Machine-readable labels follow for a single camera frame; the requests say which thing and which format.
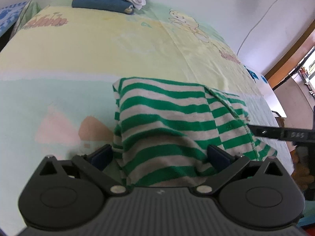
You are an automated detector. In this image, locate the white wall cable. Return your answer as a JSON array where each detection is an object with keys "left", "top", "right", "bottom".
[{"left": 236, "top": 0, "right": 296, "bottom": 56}]

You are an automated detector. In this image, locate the blue white patterned mat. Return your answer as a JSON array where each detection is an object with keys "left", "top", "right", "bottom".
[{"left": 0, "top": 2, "right": 28, "bottom": 37}]

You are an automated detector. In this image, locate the person in red clothing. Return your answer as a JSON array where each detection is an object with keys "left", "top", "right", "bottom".
[{"left": 290, "top": 142, "right": 315, "bottom": 229}]

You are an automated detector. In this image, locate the wooden door frame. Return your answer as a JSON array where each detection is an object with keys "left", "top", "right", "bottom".
[{"left": 265, "top": 20, "right": 315, "bottom": 88}]

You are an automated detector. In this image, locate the green white striped garment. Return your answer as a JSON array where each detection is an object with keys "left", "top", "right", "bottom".
[{"left": 113, "top": 77, "right": 277, "bottom": 188}]

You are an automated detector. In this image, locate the pastel cartoon bed sheet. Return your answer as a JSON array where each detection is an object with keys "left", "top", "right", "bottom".
[{"left": 0, "top": 0, "right": 295, "bottom": 236}]

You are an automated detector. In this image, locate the blue folded garment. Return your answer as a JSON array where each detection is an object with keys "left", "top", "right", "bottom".
[{"left": 71, "top": 0, "right": 134, "bottom": 15}]

